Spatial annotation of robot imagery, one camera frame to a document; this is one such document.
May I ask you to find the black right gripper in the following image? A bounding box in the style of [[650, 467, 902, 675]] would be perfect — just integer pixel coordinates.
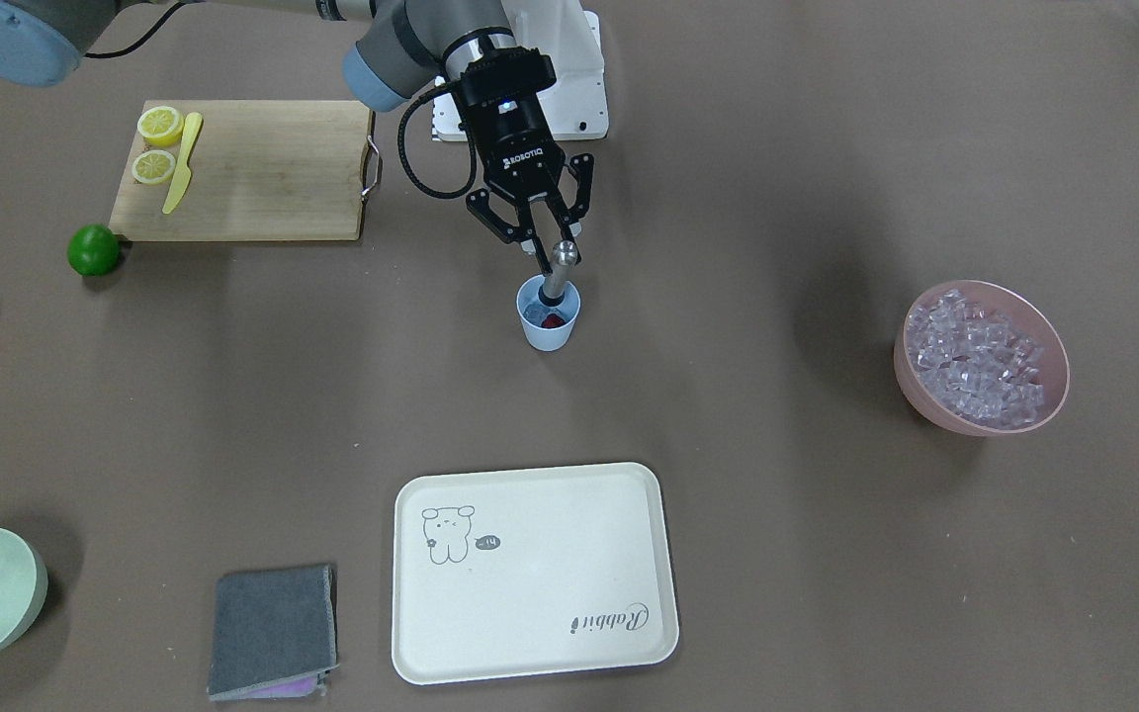
[[444, 46, 596, 276]]

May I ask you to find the steel muddler black tip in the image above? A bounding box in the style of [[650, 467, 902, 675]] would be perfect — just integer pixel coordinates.
[[538, 239, 581, 308]]

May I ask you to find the light blue plastic cup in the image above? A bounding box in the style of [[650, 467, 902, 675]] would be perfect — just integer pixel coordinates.
[[515, 275, 581, 352]]

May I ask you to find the clear ice cubes pile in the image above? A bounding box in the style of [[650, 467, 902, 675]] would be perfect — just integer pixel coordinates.
[[904, 288, 1048, 431]]

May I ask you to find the wooden cutting board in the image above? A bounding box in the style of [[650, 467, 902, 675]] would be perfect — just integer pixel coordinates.
[[108, 99, 383, 242]]

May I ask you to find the yellow plastic knife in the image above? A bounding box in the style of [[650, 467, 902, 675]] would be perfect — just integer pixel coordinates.
[[161, 112, 204, 215]]

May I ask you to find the lemon slice lower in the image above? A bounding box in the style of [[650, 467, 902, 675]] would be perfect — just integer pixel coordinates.
[[136, 105, 185, 148]]

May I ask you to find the lemon slice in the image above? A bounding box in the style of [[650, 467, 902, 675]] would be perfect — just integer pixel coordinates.
[[130, 149, 177, 186], [136, 105, 185, 148]]

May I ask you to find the lemon slice upper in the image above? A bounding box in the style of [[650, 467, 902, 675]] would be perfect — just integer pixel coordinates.
[[130, 149, 177, 186]]

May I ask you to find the cream rabbit tray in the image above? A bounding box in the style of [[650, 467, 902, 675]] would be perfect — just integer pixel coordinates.
[[392, 463, 681, 685]]

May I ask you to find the green lime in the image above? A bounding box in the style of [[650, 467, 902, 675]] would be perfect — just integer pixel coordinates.
[[66, 222, 122, 278]]

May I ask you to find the pink bowl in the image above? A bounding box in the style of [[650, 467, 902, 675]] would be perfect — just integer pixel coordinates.
[[892, 280, 1071, 437]]

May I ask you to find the grey folded cloth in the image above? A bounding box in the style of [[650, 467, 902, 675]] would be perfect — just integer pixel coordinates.
[[207, 564, 338, 703]]

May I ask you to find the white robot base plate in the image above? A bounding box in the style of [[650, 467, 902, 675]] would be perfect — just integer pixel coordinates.
[[431, 10, 611, 142]]

